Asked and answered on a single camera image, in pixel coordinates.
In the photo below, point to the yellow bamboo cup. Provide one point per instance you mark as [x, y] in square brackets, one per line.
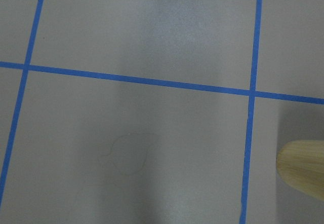
[299, 164]

